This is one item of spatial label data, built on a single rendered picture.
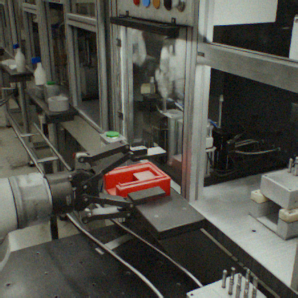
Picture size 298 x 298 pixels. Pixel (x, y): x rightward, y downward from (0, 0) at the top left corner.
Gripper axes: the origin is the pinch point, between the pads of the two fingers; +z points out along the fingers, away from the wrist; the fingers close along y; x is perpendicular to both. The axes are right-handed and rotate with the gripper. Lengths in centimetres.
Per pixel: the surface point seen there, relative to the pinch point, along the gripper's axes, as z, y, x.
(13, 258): -23, -44, 48
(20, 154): 19, -113, 299
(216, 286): 7.2, -19.4, -13.9
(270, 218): 35.1, -20.7, 1.9
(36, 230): 4, -113, 167
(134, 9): 20, 27, 51
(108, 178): 4.0, -17.1, 34.2
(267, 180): 33.2, -10.0, 2.8
